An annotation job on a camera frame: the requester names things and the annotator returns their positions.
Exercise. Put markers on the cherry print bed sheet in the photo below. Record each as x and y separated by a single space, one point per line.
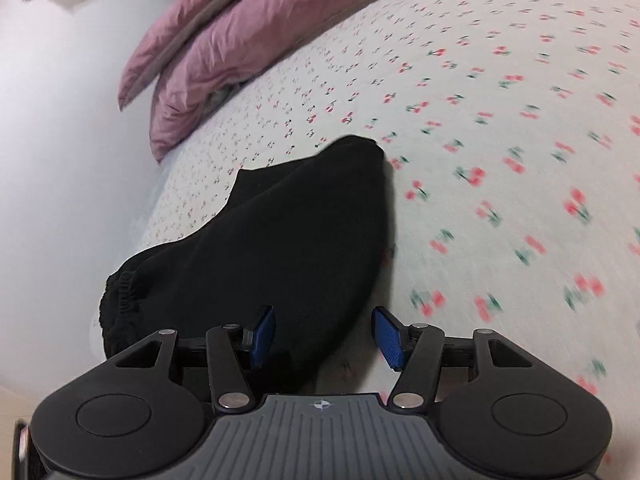
510 130

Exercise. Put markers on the black pants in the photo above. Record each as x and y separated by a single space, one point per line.
306 238

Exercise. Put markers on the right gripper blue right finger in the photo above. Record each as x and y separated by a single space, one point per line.
391 337

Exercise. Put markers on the pink pillow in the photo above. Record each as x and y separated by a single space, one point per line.
161 43

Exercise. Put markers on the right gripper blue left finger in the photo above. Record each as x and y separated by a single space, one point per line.
257 338

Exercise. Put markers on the pink duvet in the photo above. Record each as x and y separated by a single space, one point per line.
236 46

